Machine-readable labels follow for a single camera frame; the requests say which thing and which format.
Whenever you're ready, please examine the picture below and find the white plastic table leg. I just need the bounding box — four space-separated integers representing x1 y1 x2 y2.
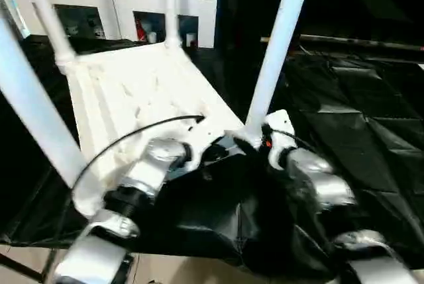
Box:
163 0 182 49
23 0 79 68
244 0 316 144
0 15 101 214

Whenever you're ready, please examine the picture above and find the white plastic table top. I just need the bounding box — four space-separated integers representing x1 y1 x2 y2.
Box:
54 40 256 218

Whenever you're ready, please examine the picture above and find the black plastic mat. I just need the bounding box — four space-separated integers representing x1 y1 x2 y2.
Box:
0 32 424 273

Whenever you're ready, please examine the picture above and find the red box in cabinet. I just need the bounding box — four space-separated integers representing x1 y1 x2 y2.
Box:
136 20 147 42

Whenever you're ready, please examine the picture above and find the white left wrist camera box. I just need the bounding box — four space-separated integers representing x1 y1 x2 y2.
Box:
184 116 230 169

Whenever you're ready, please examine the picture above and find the black right camera cable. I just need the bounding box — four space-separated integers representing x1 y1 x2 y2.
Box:
274 129 317 153

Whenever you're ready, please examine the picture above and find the black camera cable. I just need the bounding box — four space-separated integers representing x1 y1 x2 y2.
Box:
274 129 317 153
48 114 207 250

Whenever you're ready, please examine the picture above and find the black left camera cable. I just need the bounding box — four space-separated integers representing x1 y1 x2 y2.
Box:
48 114 207 250

